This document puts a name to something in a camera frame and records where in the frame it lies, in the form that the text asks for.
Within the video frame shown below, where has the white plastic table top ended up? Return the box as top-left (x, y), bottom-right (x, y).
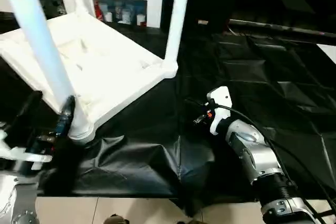
top-left (0, 12), bottom-right (179, 143)

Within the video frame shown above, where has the black mat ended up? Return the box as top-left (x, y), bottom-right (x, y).
top-left (0, 12), bottom-right (336, 211)

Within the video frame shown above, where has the long black bar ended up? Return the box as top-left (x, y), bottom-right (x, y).
top-left (228, 18), bottom-right (336, 38)

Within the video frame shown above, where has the white flat sheet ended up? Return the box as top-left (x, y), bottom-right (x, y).
top-left (318, 43), bottom-right (336, 65)

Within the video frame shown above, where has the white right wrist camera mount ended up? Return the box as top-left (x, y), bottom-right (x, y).
top-left (206, 87), bottom-right (233, 135)

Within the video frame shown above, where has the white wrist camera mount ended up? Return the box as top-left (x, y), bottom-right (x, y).
top-left (206, 87), bottom-right (233, 135)
top-left (0, 130), bottom-right (53, 171)

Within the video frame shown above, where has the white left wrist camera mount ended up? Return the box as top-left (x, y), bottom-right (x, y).
top-left (0, 130), bottom-right (53, 171)

